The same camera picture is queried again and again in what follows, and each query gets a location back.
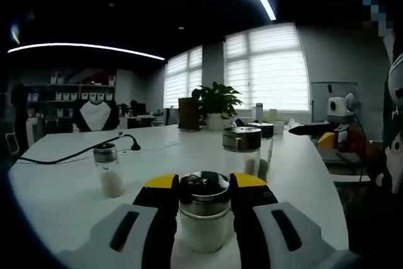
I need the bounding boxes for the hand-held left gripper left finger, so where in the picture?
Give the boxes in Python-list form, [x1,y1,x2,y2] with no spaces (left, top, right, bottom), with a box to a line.
[58,173,180,269]

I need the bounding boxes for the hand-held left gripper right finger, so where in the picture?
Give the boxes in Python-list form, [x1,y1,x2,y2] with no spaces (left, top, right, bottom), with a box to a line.
[229,172,360,269]

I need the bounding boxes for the tall seasoning bottle brown contents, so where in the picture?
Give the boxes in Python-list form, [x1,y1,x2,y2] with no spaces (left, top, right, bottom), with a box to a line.
[247,122,275,184]

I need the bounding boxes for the small seasoning bottle white contents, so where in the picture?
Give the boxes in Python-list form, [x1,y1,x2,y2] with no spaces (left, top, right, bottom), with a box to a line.
[178,170,234,255]

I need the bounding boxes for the tall seasoning bottle white contents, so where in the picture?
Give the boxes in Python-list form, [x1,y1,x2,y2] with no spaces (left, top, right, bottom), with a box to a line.
[221,126,263,178]

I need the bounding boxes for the small seasoning bottle beige contents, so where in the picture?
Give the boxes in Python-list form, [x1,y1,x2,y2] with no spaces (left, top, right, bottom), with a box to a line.
[92,142,126,199]

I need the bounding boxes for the person's right hand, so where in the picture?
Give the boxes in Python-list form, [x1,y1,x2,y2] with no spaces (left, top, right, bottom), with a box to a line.
[347,122,379,164]

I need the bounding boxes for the wide window with blinds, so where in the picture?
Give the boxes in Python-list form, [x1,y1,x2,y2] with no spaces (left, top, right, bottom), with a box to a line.
[223,22,312,113]

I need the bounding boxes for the green plant in white pot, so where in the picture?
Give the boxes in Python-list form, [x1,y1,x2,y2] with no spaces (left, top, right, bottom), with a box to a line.
[191,81,244,132]

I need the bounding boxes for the white office desk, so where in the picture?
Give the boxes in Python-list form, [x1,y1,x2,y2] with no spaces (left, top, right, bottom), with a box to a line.
[121,114,166,129]

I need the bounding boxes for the brown paper bag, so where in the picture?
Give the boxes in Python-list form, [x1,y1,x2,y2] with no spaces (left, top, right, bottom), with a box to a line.
[178,96,202,132]

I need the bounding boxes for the black computer monitor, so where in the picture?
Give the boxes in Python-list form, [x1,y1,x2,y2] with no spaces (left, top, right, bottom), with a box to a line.
[130,101,148,116]

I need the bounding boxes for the narrow window with blinds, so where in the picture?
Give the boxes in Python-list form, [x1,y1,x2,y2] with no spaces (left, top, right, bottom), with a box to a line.
[162,44,203,110]

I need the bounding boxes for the shelf of white storage boxes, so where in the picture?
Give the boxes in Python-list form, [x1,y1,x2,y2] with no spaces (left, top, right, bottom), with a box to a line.
[26,73,116,118]

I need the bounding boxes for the white office chair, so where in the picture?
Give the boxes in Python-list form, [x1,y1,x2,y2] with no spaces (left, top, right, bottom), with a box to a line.
[4,130,20,156]

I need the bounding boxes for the black power cable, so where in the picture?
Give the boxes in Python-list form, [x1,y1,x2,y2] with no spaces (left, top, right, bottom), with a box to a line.
[15,133,142,166]

